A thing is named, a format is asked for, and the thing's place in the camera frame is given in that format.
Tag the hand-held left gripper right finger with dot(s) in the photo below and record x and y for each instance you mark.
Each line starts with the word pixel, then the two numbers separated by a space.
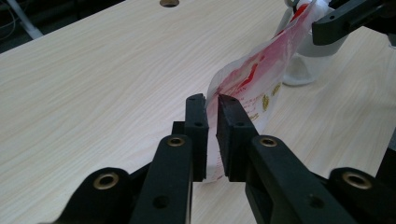
pixel 274 180

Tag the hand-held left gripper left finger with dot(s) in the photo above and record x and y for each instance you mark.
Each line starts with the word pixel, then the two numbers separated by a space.
pixel 174 174

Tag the white lidded container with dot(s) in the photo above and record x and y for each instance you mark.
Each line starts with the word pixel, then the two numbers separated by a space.
pixel 308 68

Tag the red and white spouted pouch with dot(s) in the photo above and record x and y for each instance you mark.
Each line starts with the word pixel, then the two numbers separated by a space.
pixel 252 74

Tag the round table grommet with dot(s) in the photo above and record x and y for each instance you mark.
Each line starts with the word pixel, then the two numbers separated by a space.
pixel 169 3

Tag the white desk leg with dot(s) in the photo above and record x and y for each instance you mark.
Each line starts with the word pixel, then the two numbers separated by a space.
pixel 26 23

